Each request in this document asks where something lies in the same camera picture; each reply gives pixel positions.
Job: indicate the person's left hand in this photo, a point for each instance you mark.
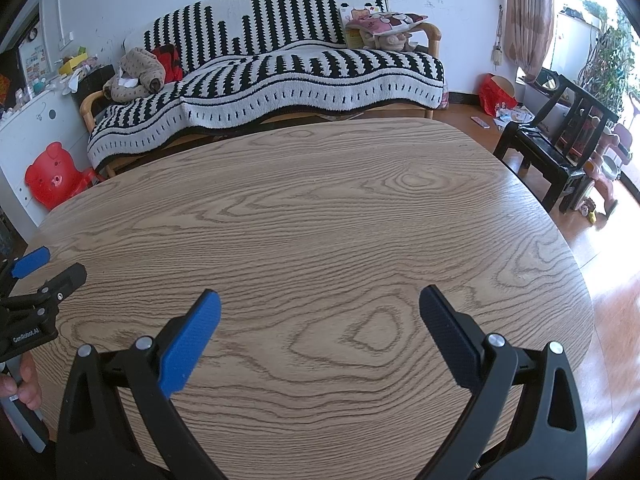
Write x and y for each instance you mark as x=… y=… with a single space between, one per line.
x=30 y=385

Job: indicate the red bear plastic chair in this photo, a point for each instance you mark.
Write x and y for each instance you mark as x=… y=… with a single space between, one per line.
x=52 y=175

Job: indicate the scattered floor papers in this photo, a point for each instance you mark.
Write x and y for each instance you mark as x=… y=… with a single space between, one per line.
x=512 y=116

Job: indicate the wall poster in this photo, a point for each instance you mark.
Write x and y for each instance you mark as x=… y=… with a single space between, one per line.
x=34 y=62

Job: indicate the green potted plant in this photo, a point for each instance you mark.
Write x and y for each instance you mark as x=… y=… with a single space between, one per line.
x=612 y=55

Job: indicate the black box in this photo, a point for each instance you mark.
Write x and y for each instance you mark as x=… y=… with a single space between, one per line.
x=97 y=82

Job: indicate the beige plush toy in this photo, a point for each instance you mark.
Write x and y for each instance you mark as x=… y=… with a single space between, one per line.
x=392 y=42

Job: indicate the pink ride-on toy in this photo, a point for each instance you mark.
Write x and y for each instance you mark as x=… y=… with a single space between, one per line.
x=605 y=170

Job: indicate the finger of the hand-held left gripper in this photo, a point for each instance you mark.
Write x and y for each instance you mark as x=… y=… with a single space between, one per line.
x=65 y=285
x=31 y=262

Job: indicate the small flat floor packet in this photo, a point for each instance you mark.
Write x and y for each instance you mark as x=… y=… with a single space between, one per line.
x=481 y=122

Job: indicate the white cabinet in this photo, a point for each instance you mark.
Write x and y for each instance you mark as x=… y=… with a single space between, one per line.
x=30 y=130

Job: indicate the black white striped blanket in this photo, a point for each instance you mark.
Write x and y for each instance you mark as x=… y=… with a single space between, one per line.
x=300 y=85

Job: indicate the printed paper bag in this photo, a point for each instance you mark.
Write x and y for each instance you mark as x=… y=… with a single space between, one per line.
x=352 y=15

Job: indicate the pink printed pillow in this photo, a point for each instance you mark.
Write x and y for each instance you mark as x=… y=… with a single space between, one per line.
x=387 y=22

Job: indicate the checked curtain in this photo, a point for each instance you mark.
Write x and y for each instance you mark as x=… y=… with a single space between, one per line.
x=530 y=15

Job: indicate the white crumpled papers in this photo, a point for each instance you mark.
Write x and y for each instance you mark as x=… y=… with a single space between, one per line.
x=75 y=80

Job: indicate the white appliance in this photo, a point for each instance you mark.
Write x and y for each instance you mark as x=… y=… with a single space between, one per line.
x=575 y=45

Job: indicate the hanging tassel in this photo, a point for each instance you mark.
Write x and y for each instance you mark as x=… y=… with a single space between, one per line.
x=497 y=52

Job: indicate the white wall switch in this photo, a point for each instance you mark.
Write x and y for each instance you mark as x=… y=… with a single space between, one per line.
x=66 y=41

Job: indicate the red black plaid cloth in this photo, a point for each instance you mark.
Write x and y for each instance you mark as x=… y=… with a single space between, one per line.
x=169 y=62

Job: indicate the wooden sofa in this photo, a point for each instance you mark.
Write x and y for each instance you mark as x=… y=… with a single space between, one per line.
x=90 y=105

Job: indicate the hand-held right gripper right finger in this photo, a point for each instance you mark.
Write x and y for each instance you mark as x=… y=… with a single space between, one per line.
x=447 y=340

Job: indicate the black wooden chair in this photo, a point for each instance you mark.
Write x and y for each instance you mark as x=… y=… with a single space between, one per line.
x=540 y=152

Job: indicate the small yellow floor toy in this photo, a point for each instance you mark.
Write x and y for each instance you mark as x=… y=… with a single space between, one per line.
x=590 y=212

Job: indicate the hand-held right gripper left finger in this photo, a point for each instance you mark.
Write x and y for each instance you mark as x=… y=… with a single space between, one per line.
x=192 y=340

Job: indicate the red door decoration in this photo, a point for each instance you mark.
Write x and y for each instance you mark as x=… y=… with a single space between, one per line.
x=5 y=89

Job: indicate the red bag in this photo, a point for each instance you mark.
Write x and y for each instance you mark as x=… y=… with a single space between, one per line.
x=495 y=95

